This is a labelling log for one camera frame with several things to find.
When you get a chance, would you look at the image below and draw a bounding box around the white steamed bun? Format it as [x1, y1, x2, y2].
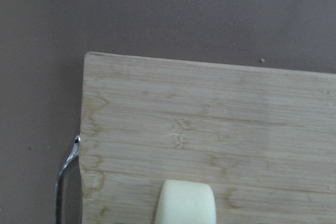
[155, 179, 217, 223]

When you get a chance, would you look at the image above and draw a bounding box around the bamboo cutting board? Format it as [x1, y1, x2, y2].
[79, 52, 335, 223]

